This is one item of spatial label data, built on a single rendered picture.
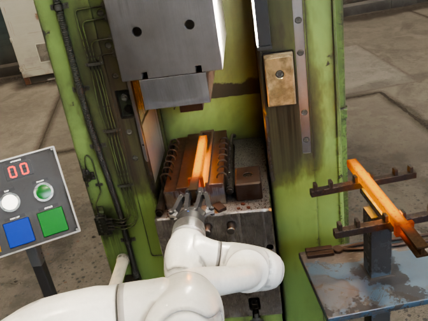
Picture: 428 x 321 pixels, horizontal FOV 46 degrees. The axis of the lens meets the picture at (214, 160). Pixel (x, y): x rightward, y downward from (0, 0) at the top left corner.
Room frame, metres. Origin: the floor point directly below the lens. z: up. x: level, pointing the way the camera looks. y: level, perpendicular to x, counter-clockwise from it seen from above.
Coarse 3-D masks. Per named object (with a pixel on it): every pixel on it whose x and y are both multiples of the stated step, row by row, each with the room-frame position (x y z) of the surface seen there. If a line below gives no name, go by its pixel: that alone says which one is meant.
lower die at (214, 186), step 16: (176, 144) 1.81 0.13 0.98; (192, 144) 1.77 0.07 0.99; (224, 144) 1.72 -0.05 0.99; (176, 160) 1.67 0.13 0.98; (192, 160) 1.63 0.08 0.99; (208, 160) 1.59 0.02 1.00; (176, 176) 1.55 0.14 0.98; (208, 176) 1.47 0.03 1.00; (224, 176) 1.50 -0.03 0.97; (176, 192) 1.45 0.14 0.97; (208, 192) 1.44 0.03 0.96; (224, 192) 1.43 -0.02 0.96
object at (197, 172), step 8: (200, 136) 1.73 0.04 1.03; (200, 144) 1.65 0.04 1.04; (200, 152) 1.58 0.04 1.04; (200, 160) 1.51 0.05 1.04; (200, 168) 1.46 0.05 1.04; (192, 176) 1.41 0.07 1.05; (200, 176) 1.39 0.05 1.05; (192, 184) 1.33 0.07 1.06; (192, 192) 1.30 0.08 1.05; (192, 200) 1.30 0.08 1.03
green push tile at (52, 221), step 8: (56, 208) 1.35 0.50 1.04; (40, 216) 1.33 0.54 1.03; (48, 216) 1.34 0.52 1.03; (56, 216) 1.34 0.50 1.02; (64, 216) 1.35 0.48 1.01; (40, 224) 1.32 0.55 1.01; (48, 224) 1.32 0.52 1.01; (56, 224) 1.33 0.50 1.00; (64, 224) 1.33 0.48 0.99; (48, 232) 1.31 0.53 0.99; (56, 232) 1.31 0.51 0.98
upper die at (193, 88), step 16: (144, 80) 1.45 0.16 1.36; (160, 80) 1.45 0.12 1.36; (176, 80) 1.44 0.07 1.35; (192, 80) 1.44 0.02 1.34; (208, 80) 1.47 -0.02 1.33; (144, 96) 1.45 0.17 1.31; (160, 96) 1.45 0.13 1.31; (176, 96) 1.44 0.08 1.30; (192, 96) 1.44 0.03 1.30; (208, 96) 1.43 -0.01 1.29
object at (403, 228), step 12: (360, 168) 1.31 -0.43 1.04; (360, 180) 1.26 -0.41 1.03; (372, 180) 1.23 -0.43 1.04; (372, 192) 1.17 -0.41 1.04; (384, 204) 1.10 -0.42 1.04; (396, 216) 1.05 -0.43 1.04; (396, 228) 1.00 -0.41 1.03; (408, 228) 0.99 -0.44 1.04; (408, 240) 0.97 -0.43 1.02; (420, 240) 0.93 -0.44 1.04; (420, 252) 0.91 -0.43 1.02
